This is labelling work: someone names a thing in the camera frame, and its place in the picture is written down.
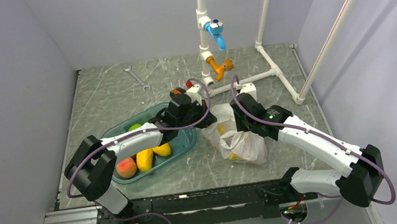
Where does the white pvc pipe frame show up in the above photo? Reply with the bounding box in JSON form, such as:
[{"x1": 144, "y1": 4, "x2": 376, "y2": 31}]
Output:
[{"x1": 191, "y1": 0, "x2": 397, "y2": 117}]

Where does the silver wrench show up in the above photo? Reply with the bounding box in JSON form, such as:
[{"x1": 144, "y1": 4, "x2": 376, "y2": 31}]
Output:
[{"x1": 123, "y1": 66, "x2": 151, "y2": 92}]

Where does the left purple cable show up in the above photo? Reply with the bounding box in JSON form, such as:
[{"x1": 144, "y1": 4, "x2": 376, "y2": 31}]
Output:
[{"x1": 54, "y1": 77, "x2": 227, "y2": 224}]

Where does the green fake lime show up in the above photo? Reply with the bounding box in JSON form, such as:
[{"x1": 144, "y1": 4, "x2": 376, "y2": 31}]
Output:
[{"x1": 126, "y1": 123, "x2": 142, "y2": 132}]

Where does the blue tap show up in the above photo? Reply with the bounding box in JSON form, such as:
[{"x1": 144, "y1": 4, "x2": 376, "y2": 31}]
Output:
[{"x1": 204, "y1": 19, "x2": 226, "y2": 51}]

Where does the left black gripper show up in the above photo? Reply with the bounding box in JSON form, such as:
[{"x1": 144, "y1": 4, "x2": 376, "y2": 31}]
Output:
[{"x1": 175, "y1": 97, "x2": 218, "y2": 132}]

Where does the fake peach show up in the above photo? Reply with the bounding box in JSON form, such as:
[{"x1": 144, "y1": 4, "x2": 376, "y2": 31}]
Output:
[{"x1": 116, "y1": 157, "x2": 138, "y2": 179}]

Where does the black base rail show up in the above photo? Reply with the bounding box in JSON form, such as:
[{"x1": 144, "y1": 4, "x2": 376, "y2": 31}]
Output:
[{"x1": 96, "y1": 179, "x2": 307, "y2": 224}]

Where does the yellow fake mango middle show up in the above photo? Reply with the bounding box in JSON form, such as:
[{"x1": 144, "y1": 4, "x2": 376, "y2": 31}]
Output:
[{"x1": 152, "y1": 143, "x2": 172, "y2": 157}]

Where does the yellow fake mango lower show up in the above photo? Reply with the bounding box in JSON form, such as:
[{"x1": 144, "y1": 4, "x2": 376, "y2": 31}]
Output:
[{"x1": 135, "y1": 148, "x2": 154, "y2": 172}]

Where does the small orange black brush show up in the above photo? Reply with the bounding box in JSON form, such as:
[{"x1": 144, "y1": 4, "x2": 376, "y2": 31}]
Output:
[{"x1": 169, "y1": 87, "x2": 186, "y2": 99}]

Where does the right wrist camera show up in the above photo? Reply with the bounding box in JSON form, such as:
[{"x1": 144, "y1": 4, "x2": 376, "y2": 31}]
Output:
[{"x1": 238, "y1": 83, "x2": 257, "y2": 101}]

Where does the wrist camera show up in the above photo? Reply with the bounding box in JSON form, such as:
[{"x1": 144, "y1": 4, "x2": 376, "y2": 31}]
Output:
[
  {"x1": 185, "y1": 81, "x2": 203, "y2": 104},
  {"x1": 238, "y1": 83, "x2": 257, "y2": 101}
]

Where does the yellow fake mango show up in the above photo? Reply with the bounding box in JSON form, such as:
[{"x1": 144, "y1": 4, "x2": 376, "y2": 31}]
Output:
[
  {"x1": 135, "y1": 148, "x2": 154, "y2": 172},
  {"x1": 152, "y1": 143, "x2": 172, "y2": 157}
]

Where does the teal plastic tub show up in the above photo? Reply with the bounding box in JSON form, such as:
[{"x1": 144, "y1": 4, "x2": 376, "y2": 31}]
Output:
[{"x1": 102, "y1": 102, "x2": 197, "y2": 184}]

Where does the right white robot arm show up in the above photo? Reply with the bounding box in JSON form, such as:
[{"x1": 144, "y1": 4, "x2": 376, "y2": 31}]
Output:
[{"x1": 230, "y1": 93, "x2": 386, "y2": 208}]

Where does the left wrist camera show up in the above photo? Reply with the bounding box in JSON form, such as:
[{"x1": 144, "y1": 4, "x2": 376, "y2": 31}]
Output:
[{"x1": 185, "y1": 81, "x2": 203, "y2": 104}]

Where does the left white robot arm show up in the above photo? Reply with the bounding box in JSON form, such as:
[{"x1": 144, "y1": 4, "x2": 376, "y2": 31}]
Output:
[{"x1": 64, "y1": 94, "x2": 217, "y2": 224}]

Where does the orange tap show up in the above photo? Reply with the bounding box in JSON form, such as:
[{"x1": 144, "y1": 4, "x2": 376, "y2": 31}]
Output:
[{"x1": 206, "y1": 56, "x2": 234, "y2": 82}]

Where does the white plastic bag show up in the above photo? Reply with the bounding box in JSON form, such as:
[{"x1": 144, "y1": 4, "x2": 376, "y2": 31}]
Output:
[{"x1": 201, "y1": 104, "x2": 268, "y2": 165}]

